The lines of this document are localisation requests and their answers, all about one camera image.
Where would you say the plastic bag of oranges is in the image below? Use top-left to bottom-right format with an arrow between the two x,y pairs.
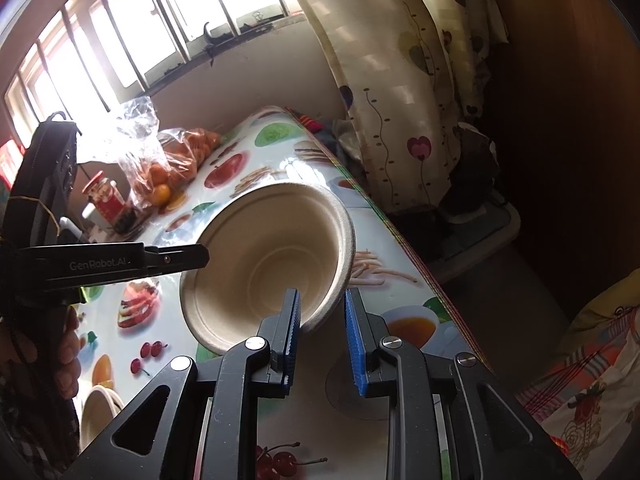
75,96 -> 223,211

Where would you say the person's checkered clothing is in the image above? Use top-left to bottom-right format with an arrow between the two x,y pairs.
0,320 -> 81,480

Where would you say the grey storage box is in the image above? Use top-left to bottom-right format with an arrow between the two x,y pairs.
425,200 -> 521,281

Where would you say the barred window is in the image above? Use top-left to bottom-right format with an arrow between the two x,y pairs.
0,0 -> 306,146

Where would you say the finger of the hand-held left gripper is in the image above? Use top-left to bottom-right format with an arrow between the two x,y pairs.
144,243 -> 211,277

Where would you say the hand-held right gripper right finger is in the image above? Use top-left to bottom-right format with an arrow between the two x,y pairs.
344,287 -> 581,480

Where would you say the fruit printed tablecloth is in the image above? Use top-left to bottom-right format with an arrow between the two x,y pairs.
75,105 -> 496,480

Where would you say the red label jar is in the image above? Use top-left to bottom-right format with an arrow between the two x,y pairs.
81,170 -> 138,235

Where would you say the dark wooden cabinet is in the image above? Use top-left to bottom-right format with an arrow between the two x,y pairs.
480,0 -> 640,311

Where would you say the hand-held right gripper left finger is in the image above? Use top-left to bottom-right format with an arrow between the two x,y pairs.
80,287 -> 303,480

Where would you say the floral printed blanket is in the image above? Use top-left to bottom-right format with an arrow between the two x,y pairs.
515,267 -> 640,480

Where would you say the beige paper bowl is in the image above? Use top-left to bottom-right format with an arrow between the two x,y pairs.
179,181 -> 357,356
79,385 -> 125,453

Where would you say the dark clothes pile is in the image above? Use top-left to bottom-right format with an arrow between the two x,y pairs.
320,120 -> 506,221

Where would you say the person's left hand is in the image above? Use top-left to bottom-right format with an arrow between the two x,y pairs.
52,305 -> 85,391

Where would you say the heart printed curtain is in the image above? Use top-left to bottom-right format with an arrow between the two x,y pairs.
285,0 -> 511,211

